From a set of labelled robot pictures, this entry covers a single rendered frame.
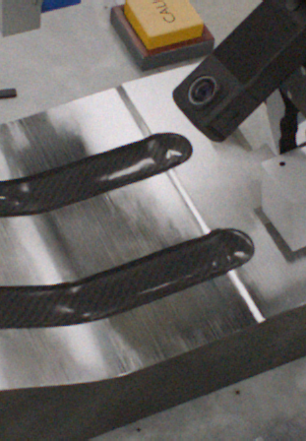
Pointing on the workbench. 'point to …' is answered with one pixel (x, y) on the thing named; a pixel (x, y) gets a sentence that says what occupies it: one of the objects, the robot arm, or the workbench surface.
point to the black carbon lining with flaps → (66, 313)
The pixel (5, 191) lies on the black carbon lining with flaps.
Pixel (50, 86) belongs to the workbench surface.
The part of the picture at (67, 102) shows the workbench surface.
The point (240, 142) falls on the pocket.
